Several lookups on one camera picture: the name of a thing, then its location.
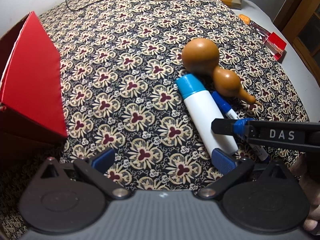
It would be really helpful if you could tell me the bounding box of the white bottle blue cap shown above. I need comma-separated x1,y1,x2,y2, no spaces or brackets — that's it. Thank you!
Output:
175,74,239,157

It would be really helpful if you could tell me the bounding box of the blue whiteboard marker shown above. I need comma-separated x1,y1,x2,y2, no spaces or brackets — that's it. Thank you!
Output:
211,91,271,163

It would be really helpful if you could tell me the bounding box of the brown calabash gourd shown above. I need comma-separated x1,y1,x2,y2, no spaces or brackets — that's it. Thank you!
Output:
181,38,261,106

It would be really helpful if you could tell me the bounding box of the person's right hand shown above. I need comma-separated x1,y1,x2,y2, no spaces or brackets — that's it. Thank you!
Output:
291,154,319,231

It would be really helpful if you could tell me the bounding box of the red cardboard box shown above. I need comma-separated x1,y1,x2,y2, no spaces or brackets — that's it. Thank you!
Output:
1,11,67,144

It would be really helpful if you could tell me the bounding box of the small red box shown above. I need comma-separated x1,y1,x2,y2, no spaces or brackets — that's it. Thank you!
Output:
264,32,287,61

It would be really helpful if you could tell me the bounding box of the orange key fob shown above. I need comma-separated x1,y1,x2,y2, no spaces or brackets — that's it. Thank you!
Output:
238,14,251,25

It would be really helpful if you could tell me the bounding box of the floral patterned tablecloth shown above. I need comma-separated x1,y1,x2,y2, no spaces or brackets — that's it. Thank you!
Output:
1,0,309,239

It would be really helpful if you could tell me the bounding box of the wooden glass cabinet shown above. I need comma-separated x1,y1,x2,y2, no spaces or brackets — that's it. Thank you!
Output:
273,0,319,82

